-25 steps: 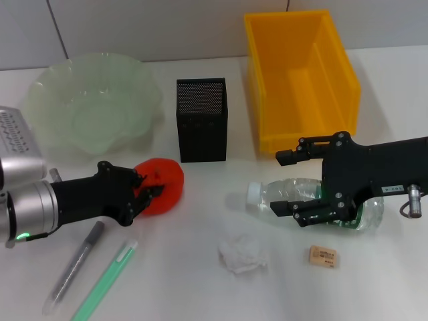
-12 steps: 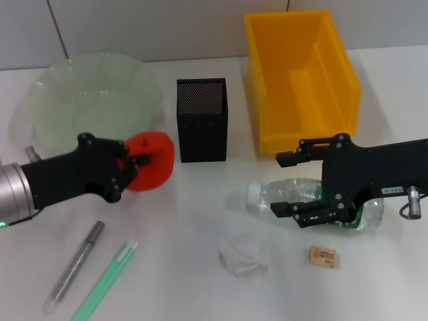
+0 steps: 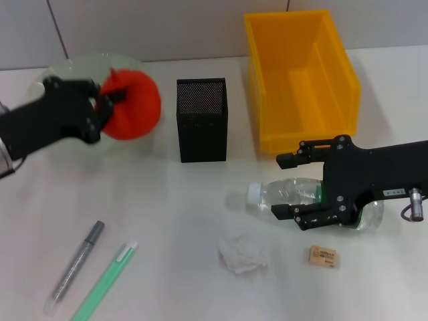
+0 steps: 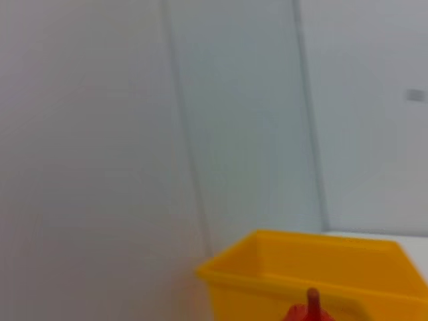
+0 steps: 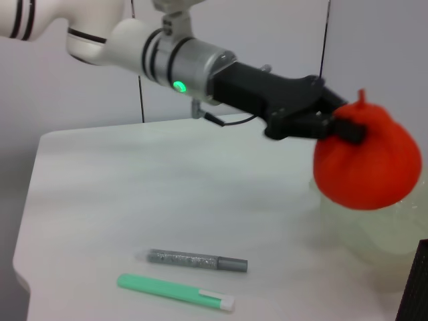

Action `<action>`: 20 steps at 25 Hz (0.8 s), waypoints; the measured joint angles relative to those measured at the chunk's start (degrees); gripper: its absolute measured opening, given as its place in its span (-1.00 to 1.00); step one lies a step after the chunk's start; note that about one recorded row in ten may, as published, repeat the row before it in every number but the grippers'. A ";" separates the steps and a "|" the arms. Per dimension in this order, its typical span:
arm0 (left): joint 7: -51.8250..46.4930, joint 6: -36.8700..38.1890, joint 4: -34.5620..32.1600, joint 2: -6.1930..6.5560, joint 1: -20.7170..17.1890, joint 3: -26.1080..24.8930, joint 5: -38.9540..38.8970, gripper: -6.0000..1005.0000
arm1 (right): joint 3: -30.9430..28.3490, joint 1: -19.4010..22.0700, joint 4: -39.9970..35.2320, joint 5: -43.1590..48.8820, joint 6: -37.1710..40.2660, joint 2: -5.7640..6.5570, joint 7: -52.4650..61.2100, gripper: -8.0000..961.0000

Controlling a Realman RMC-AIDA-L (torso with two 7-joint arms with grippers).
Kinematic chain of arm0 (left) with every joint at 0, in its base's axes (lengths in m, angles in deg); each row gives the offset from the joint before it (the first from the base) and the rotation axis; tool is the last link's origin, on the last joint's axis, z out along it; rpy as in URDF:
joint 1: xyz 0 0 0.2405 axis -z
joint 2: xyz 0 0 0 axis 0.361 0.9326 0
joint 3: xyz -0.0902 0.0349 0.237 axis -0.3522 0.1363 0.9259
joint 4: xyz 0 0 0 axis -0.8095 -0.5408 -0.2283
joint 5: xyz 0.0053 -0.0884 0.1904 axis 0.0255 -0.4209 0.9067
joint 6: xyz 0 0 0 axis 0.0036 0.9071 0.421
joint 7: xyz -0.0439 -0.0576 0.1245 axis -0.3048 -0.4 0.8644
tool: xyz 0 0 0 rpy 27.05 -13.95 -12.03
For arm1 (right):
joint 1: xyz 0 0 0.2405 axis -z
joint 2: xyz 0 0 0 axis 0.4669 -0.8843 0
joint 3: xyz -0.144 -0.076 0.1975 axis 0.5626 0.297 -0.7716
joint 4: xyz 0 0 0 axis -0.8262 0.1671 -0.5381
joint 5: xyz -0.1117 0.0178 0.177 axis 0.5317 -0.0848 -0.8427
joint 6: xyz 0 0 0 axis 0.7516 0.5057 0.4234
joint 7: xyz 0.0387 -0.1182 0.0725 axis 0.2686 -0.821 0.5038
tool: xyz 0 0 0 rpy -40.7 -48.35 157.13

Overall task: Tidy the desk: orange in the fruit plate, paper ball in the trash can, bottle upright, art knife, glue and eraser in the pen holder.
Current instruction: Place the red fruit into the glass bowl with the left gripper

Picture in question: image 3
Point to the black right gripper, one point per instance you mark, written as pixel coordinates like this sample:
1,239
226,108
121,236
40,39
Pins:
368,170

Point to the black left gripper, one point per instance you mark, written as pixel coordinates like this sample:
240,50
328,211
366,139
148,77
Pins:
50,113

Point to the clear water bottle green label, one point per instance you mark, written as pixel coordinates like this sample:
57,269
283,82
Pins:
287,192

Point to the red-orange toy orange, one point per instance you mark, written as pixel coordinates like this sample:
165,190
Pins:
137,107

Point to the white paper ball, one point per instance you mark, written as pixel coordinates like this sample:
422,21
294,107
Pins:
242,254

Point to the translucent wavy fruit plate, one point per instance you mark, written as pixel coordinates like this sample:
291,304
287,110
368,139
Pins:
77,67

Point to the beige eraser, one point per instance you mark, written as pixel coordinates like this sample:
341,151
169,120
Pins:
321,255

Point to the black mesh pen holder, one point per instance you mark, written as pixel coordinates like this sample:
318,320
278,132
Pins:
202,140

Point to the silver glitter pen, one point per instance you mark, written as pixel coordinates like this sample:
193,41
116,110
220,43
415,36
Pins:
78,257

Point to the mint green pen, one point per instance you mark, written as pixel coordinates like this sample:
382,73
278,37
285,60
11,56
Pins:
110,274

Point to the yellow plastic bin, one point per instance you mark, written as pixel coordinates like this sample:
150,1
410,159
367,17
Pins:
301,83

